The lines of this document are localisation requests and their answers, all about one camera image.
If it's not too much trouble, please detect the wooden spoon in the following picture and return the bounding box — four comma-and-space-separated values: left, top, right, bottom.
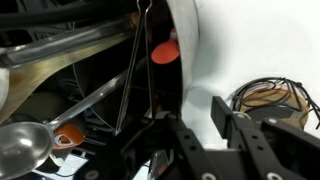
0, 14, 138, 125

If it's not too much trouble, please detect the orange utensil handle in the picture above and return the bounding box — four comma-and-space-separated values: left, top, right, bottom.
52, 123, 86, 151

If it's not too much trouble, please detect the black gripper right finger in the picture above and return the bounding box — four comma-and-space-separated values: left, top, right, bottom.
211, 95, 320, 180

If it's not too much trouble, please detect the silver wire whisk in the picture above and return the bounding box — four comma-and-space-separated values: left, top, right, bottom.
114, 0, 158, 136

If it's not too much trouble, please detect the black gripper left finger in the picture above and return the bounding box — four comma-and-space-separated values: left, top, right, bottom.
120, 111, 224, 180

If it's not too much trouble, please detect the silver utensil holder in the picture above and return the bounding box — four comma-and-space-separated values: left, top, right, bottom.
71, 0, 200, 141

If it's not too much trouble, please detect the red silicone utensil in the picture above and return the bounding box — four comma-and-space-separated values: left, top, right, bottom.
150, 28, 181, 66

